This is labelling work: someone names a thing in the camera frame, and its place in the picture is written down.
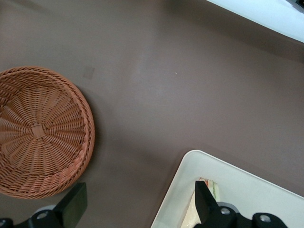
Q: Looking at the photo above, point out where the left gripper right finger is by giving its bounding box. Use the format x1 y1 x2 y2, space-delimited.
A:
194 180 250 228

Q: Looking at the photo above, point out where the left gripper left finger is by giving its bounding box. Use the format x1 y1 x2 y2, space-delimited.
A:
20 182 88 228

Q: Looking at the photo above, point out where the triangle sandwich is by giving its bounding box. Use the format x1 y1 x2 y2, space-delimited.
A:
180 176 220 228

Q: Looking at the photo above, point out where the beige plastic tray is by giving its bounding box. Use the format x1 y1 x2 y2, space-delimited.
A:
150 149 304 228

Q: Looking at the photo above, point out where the round brown wicker basket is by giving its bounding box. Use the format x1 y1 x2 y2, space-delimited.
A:
0 66 96 199

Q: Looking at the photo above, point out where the brown table cover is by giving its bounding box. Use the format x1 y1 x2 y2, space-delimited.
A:
0 0 304 228

